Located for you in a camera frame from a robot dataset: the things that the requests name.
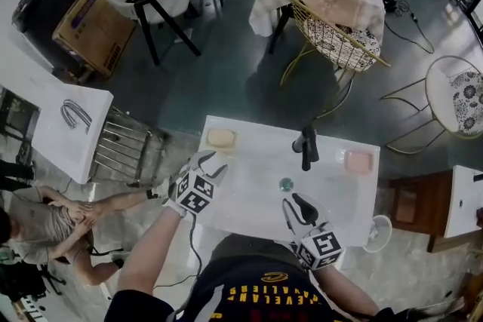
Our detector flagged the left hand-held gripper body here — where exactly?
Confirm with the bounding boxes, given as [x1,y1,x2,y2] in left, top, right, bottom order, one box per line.
[168,171,215,216]

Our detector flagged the person's right forearm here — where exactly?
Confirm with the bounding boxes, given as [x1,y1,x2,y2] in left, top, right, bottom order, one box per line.
[315,263,380,317]

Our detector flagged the gold wire chair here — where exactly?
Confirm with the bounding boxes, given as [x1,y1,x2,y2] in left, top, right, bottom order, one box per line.
[279,0,392,121]

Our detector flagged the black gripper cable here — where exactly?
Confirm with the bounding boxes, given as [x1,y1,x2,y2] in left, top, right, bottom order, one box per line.
[152,213,203,290]

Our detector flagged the round gold chair floral cushion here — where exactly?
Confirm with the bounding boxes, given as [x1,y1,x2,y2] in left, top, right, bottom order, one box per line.
[379,55,483,155]

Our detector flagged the brown cardboard box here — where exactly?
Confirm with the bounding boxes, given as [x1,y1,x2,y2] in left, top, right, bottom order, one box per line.
[51,0,137,78]

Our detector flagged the braided steel hoses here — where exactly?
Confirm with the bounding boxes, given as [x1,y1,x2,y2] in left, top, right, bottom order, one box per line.
[60,99,93,135]

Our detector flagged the black floor cable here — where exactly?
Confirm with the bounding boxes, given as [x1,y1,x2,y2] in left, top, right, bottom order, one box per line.
[384,0,435,54]

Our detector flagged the pink soap dish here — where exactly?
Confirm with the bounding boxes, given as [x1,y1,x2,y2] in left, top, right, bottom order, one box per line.
[343,149,375,175]

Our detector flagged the black cabinet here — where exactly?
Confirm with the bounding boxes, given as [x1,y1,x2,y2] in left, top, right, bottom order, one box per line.
[11,0,82,61]

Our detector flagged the wooden vanity with white basin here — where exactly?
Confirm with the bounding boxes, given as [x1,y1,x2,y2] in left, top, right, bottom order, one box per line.
[388,164,483,253]

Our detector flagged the person's black jersey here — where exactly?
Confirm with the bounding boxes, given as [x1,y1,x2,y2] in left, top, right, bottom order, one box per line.
[103,233,382,322]

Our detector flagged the person's left forearm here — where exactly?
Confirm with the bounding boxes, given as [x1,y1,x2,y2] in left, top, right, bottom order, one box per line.
[115,205,186,297]

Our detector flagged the black basin faucet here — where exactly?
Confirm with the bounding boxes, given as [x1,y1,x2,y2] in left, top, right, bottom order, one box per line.
[291,125,320,172]

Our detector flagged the white washbasin on black frame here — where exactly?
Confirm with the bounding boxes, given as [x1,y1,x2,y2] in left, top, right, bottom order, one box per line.
[194,115,381,248]

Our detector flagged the yellow sponge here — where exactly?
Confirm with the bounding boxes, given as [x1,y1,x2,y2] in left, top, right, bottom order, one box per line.
[205,127,238,152]

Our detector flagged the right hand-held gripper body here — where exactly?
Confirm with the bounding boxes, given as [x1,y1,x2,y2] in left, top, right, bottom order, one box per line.
[289,222,345,271]

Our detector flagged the white wristband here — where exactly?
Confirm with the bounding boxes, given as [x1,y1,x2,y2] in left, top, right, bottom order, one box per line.
[162,198,188,218]

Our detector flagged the white mesh wastebasket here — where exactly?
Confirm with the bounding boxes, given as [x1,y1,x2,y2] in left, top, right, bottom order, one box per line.
[362,214,393,253]

